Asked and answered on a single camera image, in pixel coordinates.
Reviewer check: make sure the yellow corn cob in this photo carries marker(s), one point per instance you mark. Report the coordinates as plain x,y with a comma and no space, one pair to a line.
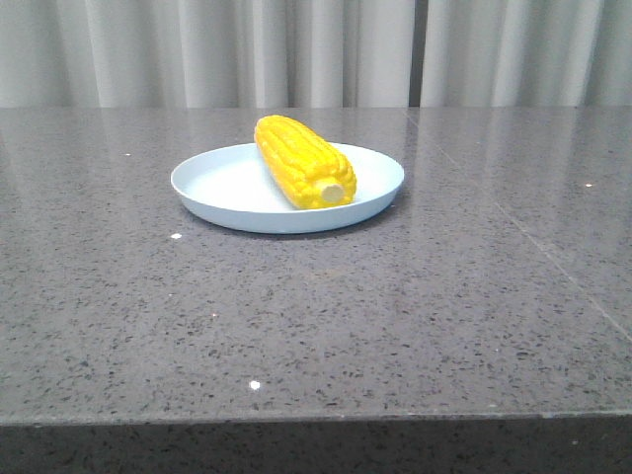
310,171

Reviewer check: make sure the light blue round plate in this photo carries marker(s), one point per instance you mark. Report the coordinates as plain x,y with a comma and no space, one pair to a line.
232,187

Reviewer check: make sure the white pleated curtain right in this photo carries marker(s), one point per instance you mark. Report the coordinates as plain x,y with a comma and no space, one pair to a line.
527,53

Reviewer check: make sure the white pleated curtain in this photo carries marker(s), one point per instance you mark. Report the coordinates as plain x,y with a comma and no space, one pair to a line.
207,54
527,53

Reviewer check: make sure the white pleated curtain left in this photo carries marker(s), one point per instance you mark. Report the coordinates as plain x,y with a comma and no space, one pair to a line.
207,54

